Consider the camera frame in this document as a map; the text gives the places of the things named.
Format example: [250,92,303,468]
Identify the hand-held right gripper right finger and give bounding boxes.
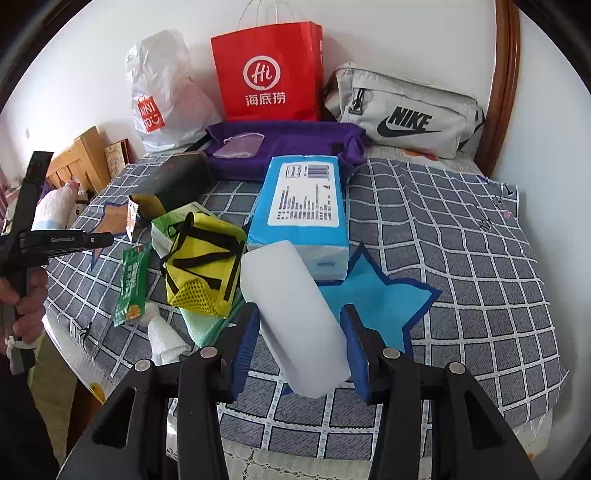
[339,304,541,480]

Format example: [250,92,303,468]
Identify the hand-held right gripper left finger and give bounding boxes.
[55,302,262,480]

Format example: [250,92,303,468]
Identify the small orange packet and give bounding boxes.
[126,196,141,241]

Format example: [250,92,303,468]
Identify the green snack packet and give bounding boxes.
[113,242,153,328]

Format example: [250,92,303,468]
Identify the white sponge block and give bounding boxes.
[241,240,349,398]

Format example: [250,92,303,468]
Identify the green tissue pack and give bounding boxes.
[151,200,218,259]

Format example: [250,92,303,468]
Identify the white tissue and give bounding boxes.
[139,302,192,365]

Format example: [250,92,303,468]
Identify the yellow mesh pouch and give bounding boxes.
[160,211,247,319]

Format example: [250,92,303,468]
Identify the person's left hand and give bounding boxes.
[0,270,49,348]

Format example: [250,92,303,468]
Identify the brown star mat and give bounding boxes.
[90,198,133,271]

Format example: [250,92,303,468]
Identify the light green cloth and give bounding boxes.
[178,295,245,358]

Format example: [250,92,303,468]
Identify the blue star mat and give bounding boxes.
[318,242,441,356]

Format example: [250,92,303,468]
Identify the printed picture book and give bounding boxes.
[104,141,134,182]

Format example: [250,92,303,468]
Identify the light wooden headboard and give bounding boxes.
[46,126,112,195]

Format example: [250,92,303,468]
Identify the dark green box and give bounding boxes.
[130,152,213,220]

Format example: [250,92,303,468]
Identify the blue tissue pack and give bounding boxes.
[246,155,350,281]

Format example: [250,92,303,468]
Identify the grey checked tablecloth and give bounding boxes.
[44,152,570,462]

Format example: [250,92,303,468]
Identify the olive green bed sheet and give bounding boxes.
[32,332,93,462]

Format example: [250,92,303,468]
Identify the small transparent pouch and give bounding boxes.
[213,134,265,160]

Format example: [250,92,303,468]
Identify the white plastic shopping bag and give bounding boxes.
[126,29,223,153]

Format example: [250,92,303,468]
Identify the person's dark clothing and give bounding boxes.
[0,351,61,480]

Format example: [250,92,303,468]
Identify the purple cloth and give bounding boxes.
[203,121,368,182]

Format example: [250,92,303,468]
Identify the red paper bag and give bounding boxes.
[211,0,324,123]

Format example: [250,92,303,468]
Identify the grey waist bag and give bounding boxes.
[323,62,486,160]

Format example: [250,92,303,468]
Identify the dark curved wooden frame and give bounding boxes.
[475,0,522,178]

